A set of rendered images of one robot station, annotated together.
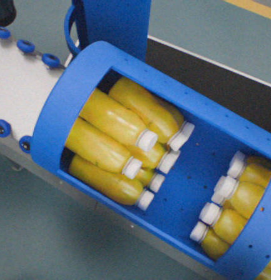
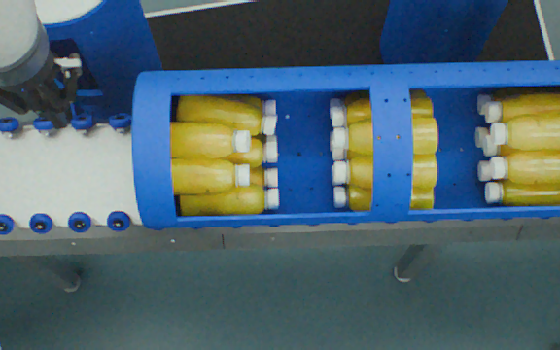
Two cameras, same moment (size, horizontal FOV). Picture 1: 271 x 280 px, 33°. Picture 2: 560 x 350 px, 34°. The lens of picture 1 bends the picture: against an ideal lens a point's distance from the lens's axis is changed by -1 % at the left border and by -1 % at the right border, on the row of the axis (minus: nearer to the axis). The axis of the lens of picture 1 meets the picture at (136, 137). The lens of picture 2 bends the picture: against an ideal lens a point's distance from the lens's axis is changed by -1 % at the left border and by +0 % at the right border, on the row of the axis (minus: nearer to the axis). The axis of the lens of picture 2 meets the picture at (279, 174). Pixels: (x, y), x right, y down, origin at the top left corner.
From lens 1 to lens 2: 0.76 m
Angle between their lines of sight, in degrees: 8
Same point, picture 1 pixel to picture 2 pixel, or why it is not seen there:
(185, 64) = (204, 25)
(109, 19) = (108, 38)
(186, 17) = not seen: outside the picture
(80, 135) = (177, 174)
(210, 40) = not seen: outside the picture
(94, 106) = (174, 139)
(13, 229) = not seen: outside the picture
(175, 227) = (316, 208)
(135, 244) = (281, 286)
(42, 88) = (89, 157)
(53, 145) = (163, 196)
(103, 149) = (206, 173)
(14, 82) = (56, 168)
